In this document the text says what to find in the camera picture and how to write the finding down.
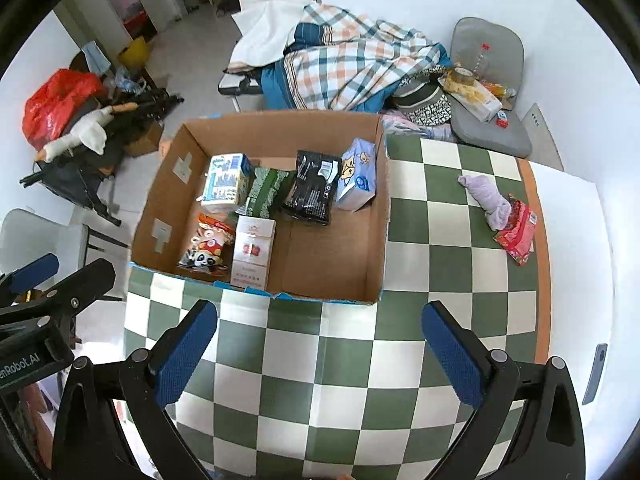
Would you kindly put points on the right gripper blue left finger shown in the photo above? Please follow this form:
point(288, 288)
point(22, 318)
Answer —
point(178, 351)

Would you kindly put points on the yellow bin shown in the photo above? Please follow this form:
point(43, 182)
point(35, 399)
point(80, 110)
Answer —
point(136, 55)

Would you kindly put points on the black snack packet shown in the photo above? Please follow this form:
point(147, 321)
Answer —
point(315, 183)

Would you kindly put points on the green white checkered tablecloth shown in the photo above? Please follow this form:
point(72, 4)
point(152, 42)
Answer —
point(312, 389)

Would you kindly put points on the white goose plush toy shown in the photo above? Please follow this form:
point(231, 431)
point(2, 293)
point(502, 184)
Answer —
point(89, 131)

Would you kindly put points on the red snack packet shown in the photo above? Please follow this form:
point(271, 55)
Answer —
point(517, 237)

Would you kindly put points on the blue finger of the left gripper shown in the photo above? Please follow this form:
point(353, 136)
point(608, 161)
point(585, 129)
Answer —
point(33, 274)
point(86, 285)

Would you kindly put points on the white red tissue box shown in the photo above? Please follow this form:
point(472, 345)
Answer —
point(252, 251)

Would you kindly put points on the orange chips bag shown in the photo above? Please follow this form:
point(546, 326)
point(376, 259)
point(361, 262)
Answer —
point(207, 246)

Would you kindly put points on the grey white chair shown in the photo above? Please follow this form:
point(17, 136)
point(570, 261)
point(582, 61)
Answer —
point(25, 237)

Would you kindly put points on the red plastic bag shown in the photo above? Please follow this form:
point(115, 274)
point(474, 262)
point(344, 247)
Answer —
point(48, 111)

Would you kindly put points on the white pillow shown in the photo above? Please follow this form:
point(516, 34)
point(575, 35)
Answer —
point(266, 28)

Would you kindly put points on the green snack packet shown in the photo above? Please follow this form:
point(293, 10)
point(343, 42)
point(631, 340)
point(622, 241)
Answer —
point(267, 192)

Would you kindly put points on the plaid blanket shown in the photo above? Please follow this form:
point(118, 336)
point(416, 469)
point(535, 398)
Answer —
point(344, 61)

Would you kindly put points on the grey floor chair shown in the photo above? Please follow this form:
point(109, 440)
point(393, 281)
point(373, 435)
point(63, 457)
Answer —
point(494, 56)

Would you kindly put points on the light blue tissue pack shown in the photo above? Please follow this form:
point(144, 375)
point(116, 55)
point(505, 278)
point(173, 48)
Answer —
point(357, 184)

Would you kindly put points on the small brown cardboard box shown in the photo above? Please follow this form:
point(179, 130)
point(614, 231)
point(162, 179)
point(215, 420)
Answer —
point(146, 142)

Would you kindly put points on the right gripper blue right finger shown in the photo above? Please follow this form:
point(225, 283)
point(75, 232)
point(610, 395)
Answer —
point(458, 351)

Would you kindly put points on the folding bed frame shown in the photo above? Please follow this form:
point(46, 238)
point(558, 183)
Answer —
point(232, 86)

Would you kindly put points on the black white patterned bag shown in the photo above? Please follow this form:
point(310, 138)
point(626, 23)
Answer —
point(421, 99)

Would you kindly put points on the black folding stand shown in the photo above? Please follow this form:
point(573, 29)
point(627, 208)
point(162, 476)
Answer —
point(77, 174)

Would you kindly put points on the yellow snack bag on chair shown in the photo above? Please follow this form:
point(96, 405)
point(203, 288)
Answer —
point(472, 91)

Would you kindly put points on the yellow blue tissue pack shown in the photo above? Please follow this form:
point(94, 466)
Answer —
point(227, 183)

